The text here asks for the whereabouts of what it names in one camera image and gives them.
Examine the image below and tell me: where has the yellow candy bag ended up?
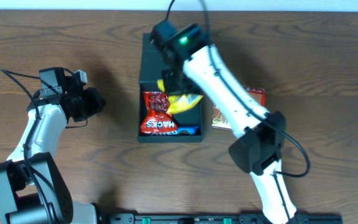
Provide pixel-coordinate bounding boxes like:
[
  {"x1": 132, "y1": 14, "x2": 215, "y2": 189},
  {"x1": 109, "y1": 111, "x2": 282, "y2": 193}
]
[{"x1": 151, "y1": 80, "x2": 203, "y2": 114}]

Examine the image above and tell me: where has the black gift box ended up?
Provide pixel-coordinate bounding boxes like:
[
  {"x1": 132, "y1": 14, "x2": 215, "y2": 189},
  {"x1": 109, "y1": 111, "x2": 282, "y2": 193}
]
[{"x1": 137, "y1": 33, "x2": 204, "y2": 143}]

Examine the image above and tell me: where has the red Hacks candy bag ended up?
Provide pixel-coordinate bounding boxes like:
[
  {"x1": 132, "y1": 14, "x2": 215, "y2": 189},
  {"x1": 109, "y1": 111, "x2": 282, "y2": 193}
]
[{"x1": 140, "y1": 91, "x2": 178, "y2": 135}]

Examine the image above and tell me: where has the blue Oreo cookie pack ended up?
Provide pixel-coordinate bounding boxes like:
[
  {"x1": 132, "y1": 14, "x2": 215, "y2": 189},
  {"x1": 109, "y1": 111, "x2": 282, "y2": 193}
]
[{"x1": 148, "y1": 126, "x2": 199, "y2": 136}]

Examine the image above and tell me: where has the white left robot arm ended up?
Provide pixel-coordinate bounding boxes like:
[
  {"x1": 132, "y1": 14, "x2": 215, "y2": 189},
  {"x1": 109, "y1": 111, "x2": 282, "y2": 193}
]
[{"x1": 0, "y1": 70, "x2": 106, "y2": 223}]

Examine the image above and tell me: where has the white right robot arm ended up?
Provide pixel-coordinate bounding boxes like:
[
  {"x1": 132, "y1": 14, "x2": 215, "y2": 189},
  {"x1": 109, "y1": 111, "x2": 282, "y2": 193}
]
[{"x1": 150, "y1": 20, "x2": 296, "y2": 223}]

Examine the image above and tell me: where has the brown Pocky box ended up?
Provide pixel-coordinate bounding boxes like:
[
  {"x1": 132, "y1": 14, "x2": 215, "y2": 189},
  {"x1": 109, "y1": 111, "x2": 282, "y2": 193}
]
[{"x1": 211, "y1": 105, "x2": 232, "y2": 130}]

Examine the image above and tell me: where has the red snack box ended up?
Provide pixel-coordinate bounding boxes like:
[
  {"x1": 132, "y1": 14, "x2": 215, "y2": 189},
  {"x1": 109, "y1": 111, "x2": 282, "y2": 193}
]
[{"x1": 244, "y1": 86, "x2": 266, "y2": 106}]

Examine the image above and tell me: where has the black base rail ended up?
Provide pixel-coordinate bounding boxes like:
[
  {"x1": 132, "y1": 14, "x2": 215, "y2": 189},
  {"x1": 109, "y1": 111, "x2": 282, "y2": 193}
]
[{"x1": 103, "y1": 213, "x2": 343, "y2": 224}]

